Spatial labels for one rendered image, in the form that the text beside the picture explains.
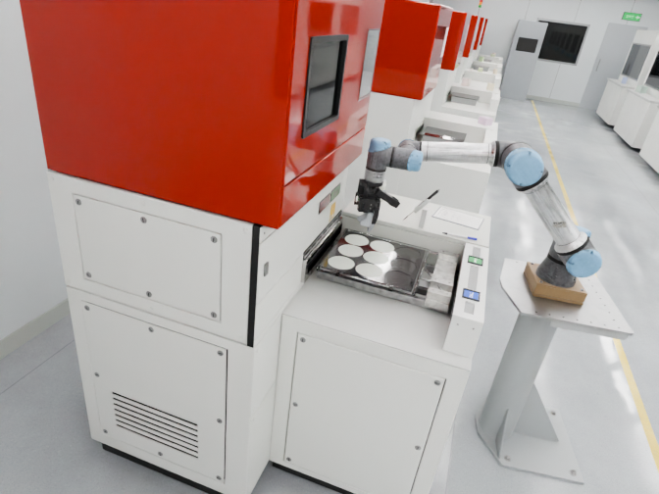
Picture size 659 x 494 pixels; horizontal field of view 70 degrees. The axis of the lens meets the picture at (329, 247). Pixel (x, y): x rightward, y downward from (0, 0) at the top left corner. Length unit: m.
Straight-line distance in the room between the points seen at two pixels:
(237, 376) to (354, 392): 0.41
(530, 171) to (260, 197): 0.92
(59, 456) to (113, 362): 0.62
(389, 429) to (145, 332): 0.89
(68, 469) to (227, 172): 1.49
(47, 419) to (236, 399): 1.11
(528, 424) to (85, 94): 2.26
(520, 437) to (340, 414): 1.10
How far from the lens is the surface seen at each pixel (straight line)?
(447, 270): 1.90
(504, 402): 2.39
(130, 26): 1.30
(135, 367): 1.80
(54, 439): 2.42
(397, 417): 1.71
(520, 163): 1.69
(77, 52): 1.42
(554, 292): 2.05
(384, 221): 2.00
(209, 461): 1.92
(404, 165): 1.69
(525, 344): 2.19
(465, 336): 1.53
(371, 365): 1.59
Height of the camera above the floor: 1.76
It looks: 28 degrees down
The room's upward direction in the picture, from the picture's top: 8 degrees clockwise
